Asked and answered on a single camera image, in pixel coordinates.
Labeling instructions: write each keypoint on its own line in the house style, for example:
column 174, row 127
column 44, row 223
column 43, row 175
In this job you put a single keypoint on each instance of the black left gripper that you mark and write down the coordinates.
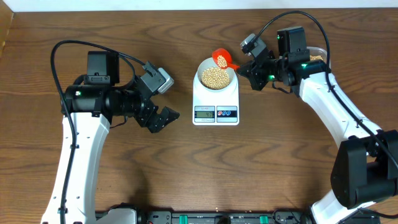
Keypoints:
column 157, row 119

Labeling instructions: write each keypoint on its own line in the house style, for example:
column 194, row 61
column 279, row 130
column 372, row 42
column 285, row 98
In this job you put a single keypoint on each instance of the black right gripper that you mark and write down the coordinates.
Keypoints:
column 254, row 73

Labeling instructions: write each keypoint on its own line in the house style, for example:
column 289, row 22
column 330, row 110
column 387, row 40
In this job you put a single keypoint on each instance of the red plastic measuring scoop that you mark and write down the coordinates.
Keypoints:
column 223, row 59

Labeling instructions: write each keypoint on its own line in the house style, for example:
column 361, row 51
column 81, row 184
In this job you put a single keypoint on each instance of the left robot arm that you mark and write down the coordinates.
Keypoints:
column 90, row 104

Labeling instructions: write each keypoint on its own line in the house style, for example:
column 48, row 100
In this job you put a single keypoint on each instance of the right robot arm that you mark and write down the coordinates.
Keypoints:
column 365, row 168

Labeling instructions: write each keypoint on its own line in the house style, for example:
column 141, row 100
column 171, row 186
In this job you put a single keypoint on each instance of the soybeans in bowl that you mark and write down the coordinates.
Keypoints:
column 215, row 78

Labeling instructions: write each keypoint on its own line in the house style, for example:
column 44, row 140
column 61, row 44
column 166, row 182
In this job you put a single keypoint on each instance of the grey round bowl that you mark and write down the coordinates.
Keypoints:
column 210, row 63

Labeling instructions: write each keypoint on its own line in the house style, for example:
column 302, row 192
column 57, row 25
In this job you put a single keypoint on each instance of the white digital kitchen scale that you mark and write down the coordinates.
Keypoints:
column 216, row 107

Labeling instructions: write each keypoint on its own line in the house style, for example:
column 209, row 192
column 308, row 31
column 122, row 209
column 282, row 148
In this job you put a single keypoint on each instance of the clear plastic container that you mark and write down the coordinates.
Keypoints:
column 318, row 51

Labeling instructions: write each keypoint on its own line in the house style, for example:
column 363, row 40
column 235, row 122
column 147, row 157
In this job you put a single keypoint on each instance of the pile of soybeans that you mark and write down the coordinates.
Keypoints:
column 316, row 57

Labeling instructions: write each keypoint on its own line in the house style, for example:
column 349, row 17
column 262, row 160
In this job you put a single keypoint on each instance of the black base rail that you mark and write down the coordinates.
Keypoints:
column 167, row 216

